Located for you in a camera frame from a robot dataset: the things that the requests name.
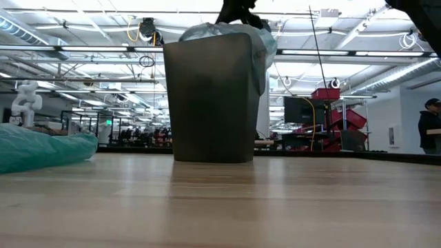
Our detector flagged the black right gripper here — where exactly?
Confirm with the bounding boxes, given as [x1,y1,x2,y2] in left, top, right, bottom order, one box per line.
[215,0,273,34]

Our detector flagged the light blue trash bag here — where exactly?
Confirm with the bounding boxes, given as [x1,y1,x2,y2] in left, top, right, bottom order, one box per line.
[178,21,278,96]

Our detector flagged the dark brown plastic trash bin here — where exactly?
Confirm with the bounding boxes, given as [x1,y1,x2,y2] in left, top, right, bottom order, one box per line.
[163,32,268,164]

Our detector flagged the teal green trash bag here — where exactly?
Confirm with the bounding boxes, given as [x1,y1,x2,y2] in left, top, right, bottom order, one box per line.
[0,123,99,175]

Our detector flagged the black computer monitor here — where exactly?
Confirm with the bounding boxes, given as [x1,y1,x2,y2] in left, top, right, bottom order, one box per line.
[284,96,327,125]

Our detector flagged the red storage bin rack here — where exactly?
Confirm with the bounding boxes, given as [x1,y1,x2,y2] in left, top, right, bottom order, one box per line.
[302,87,371,152]

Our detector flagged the person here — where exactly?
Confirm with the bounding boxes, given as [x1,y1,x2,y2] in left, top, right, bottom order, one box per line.
[418,98,441,155]

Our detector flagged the wood-top grey workbench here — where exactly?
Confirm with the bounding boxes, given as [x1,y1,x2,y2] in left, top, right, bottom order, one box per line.
[25,125,70,137]

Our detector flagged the ribbed white ventilation duct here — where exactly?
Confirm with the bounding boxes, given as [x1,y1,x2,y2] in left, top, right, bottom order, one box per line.
[349,57,441,96]

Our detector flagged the black aluminium table frame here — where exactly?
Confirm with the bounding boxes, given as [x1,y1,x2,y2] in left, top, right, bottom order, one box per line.
[97,146,441,166]

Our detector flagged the grey ceiling air duct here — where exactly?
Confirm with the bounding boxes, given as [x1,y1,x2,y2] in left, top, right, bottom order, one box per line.
[0,15,70,61]

